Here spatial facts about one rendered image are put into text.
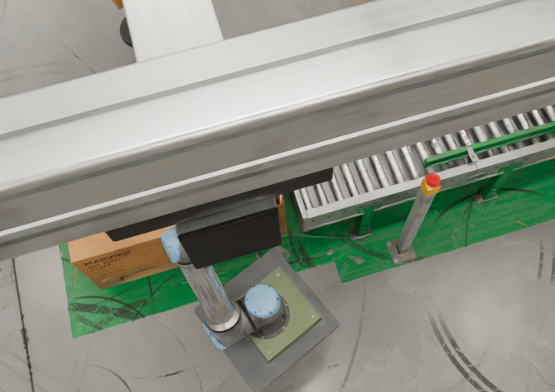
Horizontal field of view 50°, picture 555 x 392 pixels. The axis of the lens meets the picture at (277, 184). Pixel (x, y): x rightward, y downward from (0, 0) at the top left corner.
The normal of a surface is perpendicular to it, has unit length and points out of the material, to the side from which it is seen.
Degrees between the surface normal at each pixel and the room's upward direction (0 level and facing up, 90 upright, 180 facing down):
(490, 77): 90
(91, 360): 0
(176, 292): 0
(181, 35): 0
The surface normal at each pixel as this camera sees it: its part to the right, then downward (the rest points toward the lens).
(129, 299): -0.04, -0.42
